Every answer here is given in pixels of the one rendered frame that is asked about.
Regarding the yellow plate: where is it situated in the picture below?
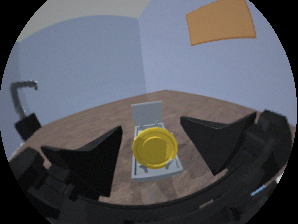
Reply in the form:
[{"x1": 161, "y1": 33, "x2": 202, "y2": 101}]
[{"x1": 132, "y1": 127, "x2": 178, "y2": 169}]

